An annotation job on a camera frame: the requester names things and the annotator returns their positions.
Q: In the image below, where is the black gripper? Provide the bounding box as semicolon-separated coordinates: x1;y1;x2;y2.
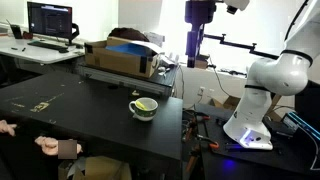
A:
185;0;218;69

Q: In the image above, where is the yellow marker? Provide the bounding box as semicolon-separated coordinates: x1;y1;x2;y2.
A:
135;100;149;112

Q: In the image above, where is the white green ceramic cup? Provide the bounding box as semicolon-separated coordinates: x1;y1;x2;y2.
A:
128;96;159;122

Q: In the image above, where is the white paper sheet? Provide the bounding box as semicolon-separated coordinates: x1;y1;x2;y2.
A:
128;39;165;55

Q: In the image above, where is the flattened brown cardboard box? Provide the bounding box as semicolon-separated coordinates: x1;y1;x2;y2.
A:
207;95;242;111

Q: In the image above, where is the blue sheet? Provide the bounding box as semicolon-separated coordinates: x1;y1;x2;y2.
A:
105;43;150;58

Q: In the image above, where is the orange black clamp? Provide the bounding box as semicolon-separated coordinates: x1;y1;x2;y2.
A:
195;133;221;150
181;110;212;143

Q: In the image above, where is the cardboard box black tape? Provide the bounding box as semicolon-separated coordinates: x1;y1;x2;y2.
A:
83;35;162;80

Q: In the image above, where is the brown cardboard panel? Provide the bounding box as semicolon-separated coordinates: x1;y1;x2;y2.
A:
265;94;285;123

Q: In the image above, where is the black computer case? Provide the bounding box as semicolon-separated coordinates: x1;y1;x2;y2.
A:
294;79;320;133

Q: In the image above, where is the black optical breadboard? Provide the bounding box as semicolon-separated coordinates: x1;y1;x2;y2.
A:
194;103;320;180

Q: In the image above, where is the black device blue lit edge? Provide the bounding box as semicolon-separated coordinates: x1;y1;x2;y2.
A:
282;111;320;142

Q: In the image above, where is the black monitor lit screen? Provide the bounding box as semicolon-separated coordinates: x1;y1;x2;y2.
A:
26;1;81;47

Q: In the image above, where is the black keyboard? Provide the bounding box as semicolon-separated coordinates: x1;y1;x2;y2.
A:
27;40;70;54

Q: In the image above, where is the large open cardboard box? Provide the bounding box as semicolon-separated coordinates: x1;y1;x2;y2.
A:
57;155;133;180

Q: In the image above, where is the white office desk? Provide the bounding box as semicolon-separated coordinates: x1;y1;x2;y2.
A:
0;32;86;65

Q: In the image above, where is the large pink soft toy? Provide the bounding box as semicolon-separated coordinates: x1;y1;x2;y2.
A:
34;135;84;157

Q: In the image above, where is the black tablet device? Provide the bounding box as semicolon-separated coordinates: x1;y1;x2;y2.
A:
5;19;24;40

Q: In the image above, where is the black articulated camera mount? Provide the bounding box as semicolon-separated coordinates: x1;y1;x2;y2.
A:
203;33;282;62

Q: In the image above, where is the white wall outlet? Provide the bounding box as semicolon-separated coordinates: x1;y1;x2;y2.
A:
197;86;207;98

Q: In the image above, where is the aluminium frame platform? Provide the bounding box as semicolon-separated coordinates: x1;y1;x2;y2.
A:
78;62;180;98

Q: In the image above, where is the white cable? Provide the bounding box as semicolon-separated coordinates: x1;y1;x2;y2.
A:
309;132;320;172

